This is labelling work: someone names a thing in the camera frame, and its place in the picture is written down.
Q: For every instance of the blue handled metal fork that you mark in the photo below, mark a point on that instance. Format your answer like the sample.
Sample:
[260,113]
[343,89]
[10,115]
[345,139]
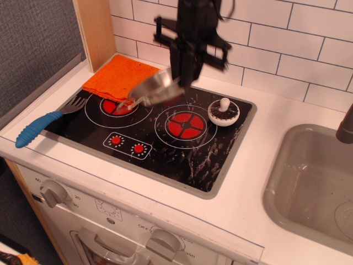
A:
[31,131]

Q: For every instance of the black toy stovetop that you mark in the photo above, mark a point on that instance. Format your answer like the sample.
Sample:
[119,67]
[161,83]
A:
[176,143]

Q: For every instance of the orange and black object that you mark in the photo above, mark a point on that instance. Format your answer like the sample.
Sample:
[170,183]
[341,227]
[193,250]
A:
[21,259]

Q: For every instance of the grey timer knob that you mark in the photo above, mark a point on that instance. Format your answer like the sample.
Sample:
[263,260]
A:
[53,193]

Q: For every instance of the white toy oven front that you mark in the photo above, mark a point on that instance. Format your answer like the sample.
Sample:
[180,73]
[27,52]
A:
[83,211]

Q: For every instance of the wooden side post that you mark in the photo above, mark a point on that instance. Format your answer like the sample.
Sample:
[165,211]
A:
[96,28]

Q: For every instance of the white toy mushroom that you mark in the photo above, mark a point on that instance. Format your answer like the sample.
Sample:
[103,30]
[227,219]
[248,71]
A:
[223,112]

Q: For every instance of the orange folded cloth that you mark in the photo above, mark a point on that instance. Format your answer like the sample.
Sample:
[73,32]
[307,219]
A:
[116,79]

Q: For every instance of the grey oven door handle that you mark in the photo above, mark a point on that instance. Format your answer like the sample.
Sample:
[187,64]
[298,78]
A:
[99,251]

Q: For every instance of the grey oven temperature knob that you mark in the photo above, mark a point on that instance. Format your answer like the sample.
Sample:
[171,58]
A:
[163,244]

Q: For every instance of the grey sink basin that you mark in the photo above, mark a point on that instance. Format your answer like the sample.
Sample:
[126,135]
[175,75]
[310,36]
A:
[309,190]

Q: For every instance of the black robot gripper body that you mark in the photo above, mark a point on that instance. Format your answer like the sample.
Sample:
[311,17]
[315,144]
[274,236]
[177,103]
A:
[195,28]

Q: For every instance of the grey faucet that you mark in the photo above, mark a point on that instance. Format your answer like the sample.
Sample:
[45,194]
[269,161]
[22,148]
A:
[344,132]

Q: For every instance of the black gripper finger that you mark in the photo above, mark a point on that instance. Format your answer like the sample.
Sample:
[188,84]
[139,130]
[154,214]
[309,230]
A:
[176,60]
[191,65]

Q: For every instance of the stainless steel pot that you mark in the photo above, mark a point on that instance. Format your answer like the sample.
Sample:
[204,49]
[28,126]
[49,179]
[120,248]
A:
[157,89]

